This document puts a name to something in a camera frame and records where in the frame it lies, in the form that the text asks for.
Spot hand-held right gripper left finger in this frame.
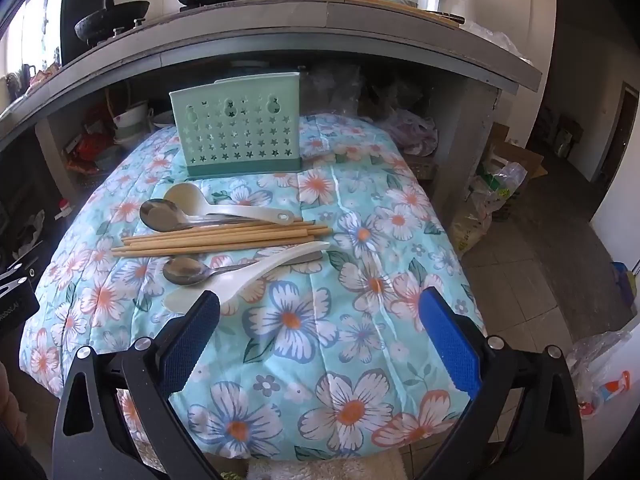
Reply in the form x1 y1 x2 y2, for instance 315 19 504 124
52 290 221 480

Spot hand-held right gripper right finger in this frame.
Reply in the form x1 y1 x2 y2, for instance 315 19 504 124
410 287 586 480

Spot small metal spoon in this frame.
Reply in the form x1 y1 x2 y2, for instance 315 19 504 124
161 256 261 287

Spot white plastic rice paddle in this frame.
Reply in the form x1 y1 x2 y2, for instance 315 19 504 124
162 241 332 317

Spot bundle of wooden chopsticks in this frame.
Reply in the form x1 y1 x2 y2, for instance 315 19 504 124
111 217 334 258

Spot large metal spoon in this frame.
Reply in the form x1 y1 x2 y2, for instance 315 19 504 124
139 199 273 233

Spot white plastic ladle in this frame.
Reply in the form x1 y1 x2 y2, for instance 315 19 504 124
164 183 296 226

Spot green star-cutout utensil holder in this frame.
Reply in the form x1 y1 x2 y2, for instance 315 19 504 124
169 71 302 179

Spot person's left forearm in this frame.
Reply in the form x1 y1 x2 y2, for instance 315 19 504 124
0 360 21 428

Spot floral quilted blanket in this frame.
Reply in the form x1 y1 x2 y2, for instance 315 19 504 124
20 112 488 461

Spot plastic bag of rice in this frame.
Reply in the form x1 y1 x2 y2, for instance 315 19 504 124
449 159 529 252

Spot plastic bag with red toy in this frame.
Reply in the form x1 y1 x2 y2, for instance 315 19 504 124
567 329 637 417

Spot red snack packets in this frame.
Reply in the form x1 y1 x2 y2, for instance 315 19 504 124
64 129 117 177

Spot blue container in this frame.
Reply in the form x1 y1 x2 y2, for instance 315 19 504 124
609 261 637 307

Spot cardboard box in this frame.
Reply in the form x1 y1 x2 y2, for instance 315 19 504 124
486 124 547 182

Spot pink plastic bag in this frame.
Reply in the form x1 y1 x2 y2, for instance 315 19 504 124
384 109 439 157

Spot stacked white bowls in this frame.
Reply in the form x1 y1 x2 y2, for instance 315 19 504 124
112 101 152 142

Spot dark wooden door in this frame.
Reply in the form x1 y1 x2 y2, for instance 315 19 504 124
596 81 640 187

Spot crumpled clear plastic bag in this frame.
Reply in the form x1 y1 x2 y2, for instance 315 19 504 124
300 66 367 117

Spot black box appliance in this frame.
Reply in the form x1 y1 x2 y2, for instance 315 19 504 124
59 0 107 67

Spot black wok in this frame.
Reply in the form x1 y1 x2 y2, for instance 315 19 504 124
74 0 151 47

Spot grey concrete counter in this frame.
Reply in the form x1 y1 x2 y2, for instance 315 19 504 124
0 0 543 201

